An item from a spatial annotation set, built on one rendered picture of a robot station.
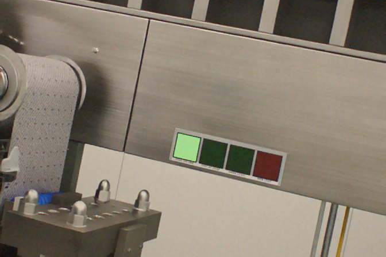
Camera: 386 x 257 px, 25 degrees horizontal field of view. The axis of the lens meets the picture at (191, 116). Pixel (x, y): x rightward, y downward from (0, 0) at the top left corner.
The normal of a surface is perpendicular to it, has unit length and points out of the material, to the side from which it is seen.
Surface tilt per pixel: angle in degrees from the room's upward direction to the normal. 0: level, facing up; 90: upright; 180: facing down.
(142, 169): 90
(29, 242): 90
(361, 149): 90
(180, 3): 90
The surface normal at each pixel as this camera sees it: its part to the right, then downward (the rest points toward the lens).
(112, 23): -0.32, -0.01
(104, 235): 0.93, 0.21
